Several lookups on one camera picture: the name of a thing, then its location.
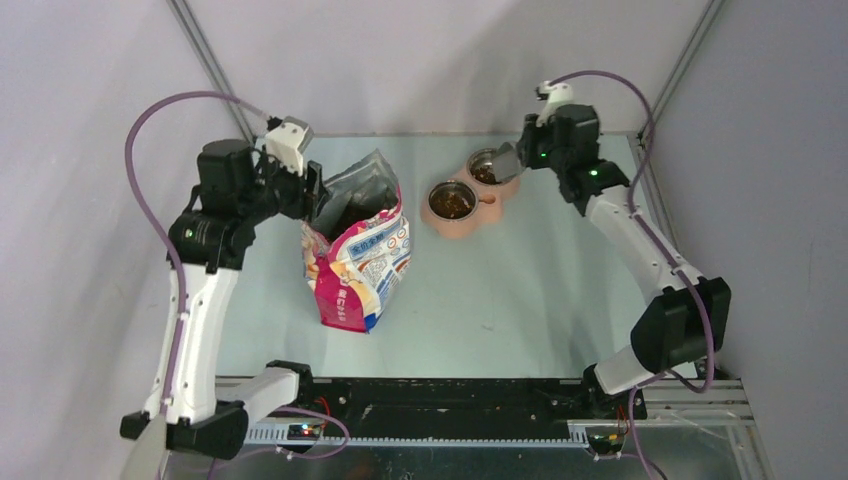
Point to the pink double bowl stand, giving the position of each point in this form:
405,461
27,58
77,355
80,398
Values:
483,215

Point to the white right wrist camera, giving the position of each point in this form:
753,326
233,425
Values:
554,95

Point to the steel bowl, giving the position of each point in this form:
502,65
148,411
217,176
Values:
451,200
479,168

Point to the steel bowl near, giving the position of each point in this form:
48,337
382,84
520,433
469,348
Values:
451,200

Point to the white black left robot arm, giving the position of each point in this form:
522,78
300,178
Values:
241,185

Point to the left circuit board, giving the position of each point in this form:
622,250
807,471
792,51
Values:
304,432

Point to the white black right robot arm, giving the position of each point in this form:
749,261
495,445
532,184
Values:
686,312

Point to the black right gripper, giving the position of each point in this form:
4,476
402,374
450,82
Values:
532,133

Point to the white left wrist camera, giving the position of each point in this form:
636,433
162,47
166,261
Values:
286,139

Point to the right circuit board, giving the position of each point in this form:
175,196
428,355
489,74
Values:
606,446

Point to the brown pet food kibble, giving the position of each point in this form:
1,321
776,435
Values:
483,196

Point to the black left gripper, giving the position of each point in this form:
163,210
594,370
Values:
307,203

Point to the steel bowl far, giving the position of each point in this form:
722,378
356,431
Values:
479,168

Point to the metal food scoop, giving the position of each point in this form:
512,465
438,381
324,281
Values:
506,163

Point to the circuit board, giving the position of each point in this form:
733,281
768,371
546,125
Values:
304,432
606,446

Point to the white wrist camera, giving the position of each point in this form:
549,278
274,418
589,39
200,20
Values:
554,95
286,139

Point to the pet food bag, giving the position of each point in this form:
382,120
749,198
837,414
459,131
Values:
357,250

